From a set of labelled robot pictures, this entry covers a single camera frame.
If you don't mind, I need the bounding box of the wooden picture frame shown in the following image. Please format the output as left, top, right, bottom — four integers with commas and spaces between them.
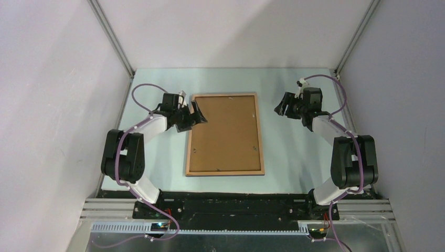
185, 92, 266, 177

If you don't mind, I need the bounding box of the brown backing board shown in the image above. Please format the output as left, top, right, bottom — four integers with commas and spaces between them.
189, 96, 261, 173

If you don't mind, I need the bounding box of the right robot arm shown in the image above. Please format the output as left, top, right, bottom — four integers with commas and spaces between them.
274, 87, 379, 219

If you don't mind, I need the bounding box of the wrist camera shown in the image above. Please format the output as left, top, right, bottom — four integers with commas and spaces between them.
178, 90, 187, 108
296, 78, 310, 96

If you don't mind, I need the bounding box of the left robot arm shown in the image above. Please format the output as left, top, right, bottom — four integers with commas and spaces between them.
101, 92, 207, 219

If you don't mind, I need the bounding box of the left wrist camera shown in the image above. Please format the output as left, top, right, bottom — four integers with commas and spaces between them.
178, 90, 187, 108

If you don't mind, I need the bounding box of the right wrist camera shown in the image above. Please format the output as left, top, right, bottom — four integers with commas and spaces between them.
296, 78, 310, 96

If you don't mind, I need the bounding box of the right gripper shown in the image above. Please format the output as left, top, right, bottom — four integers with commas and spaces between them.
274, 92, 307, 120

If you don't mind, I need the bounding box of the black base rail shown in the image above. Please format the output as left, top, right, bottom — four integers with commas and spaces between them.
97, 189, 345, 232

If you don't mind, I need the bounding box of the aluminium base frame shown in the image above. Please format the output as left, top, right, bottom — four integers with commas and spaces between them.
68, 197, 406, 251

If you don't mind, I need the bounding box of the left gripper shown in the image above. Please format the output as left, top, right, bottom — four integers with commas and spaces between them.
173, 100, 207, 133

